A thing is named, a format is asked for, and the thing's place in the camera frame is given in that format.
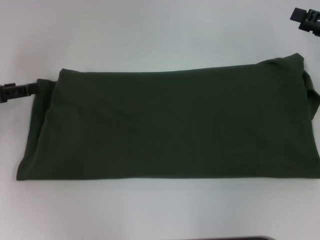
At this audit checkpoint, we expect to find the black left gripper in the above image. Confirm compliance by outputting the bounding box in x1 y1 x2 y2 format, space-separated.
0 83 40 103

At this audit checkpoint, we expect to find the dark green FREE T-shirt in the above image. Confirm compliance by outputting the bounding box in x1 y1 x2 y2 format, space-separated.
15 52 320 182

